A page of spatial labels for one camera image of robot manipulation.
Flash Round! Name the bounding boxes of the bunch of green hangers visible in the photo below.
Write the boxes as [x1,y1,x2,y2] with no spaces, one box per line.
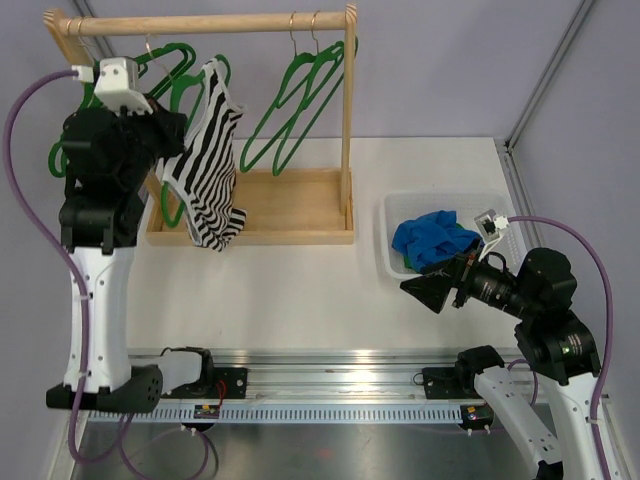
[47,40,197,179]

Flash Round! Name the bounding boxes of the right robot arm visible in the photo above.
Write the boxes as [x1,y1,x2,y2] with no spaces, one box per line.
[400,248,622,479]

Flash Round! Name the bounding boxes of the white slotted cable duct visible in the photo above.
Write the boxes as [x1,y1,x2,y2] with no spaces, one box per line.
[87,403,464,424]

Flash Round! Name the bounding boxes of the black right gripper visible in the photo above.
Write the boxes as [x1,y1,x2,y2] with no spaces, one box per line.
[402,235,537,319]

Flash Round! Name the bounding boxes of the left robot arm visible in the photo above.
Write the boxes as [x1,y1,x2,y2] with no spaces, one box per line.
[46,103,216,414]

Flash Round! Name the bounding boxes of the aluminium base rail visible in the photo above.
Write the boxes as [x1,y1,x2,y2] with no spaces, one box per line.
[67,349,614,405]

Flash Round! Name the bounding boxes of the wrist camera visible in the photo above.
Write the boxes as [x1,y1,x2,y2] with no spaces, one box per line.
[71,57,153,115]
[474,209,510,260]

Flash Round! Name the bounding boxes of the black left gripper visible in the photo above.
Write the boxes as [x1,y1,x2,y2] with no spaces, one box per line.
[109,91,187,189]

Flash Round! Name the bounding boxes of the green hanger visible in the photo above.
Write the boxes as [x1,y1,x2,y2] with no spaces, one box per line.
[239,12,345,176]
[143,39,205,229]
[269,12,347,177]

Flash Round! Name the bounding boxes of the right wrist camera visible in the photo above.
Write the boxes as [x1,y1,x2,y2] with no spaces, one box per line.
[474,209,510,260]

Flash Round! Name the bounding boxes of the blue tank top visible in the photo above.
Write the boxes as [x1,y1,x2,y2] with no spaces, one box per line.
[391,210,482,273]

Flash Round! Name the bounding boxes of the striped black white tank top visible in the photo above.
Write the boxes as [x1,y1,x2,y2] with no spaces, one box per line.
[162,58,247,252]

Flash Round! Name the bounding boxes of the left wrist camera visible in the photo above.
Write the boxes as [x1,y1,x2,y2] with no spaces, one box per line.
[71,57,153,115]

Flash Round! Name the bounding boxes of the white plastic basket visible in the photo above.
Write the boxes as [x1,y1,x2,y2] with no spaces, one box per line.
[378,188,515,281]

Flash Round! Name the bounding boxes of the wooden clothes rack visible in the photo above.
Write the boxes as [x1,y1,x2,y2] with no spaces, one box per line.
[43,4,357,246]

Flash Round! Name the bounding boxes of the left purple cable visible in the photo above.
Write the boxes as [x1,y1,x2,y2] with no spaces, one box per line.
[2,69,220,477]

